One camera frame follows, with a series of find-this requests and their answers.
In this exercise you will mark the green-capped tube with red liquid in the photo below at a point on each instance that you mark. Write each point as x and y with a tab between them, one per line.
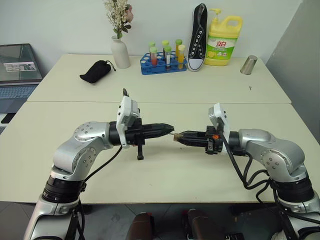
153	55

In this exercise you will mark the grey laptop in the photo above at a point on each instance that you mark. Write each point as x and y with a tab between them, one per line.
17	65

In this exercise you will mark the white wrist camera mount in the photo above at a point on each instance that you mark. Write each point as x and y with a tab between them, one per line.
217	112
127	110

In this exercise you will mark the brass padlock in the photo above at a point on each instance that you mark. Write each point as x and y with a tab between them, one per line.
177	138

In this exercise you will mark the white ceramic vase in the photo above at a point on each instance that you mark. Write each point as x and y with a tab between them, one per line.
120	53

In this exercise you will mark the yellow detergent pump bottle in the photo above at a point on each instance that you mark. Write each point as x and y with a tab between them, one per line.
221	47

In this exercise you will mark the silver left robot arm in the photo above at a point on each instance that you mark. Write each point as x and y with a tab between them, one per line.
82	145

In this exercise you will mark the black smartphone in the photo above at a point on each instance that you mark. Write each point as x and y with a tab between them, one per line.
8	118

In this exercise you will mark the black canvas sneaker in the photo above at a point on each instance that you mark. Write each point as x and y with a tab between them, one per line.
197	42

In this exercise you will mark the silver padlock key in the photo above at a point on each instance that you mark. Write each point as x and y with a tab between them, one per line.
172	133

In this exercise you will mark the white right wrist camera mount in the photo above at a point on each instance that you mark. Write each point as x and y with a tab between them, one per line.
217	112

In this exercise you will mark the stainless steel cup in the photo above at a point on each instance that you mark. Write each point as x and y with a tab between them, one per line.
248	65

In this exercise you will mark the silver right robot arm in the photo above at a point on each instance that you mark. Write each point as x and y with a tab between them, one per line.
275	155

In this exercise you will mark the green-capped tube, dark liquid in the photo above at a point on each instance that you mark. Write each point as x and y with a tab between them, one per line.
165	43

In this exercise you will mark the dark rounded shape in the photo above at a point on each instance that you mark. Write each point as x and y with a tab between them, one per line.
140	227
200	225

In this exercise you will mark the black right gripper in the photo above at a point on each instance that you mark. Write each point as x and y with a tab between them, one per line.
213	143

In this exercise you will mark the green-capped tube with white label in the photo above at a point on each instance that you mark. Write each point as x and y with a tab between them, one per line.
168	57

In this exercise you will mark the blue test tube rack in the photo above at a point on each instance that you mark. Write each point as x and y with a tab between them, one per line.
162	70

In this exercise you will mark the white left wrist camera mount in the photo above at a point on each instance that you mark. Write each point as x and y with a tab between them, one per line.
127	110

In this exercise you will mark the yellow-capped tube with orange liquid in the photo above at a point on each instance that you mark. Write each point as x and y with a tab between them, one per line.
181	56

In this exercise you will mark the dried flower bouquet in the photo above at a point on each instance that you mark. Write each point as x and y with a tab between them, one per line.
117	15

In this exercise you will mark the green-capped tube with orange liquid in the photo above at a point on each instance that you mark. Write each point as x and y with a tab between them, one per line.
178	46

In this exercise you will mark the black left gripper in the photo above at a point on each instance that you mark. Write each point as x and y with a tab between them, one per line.
135	136

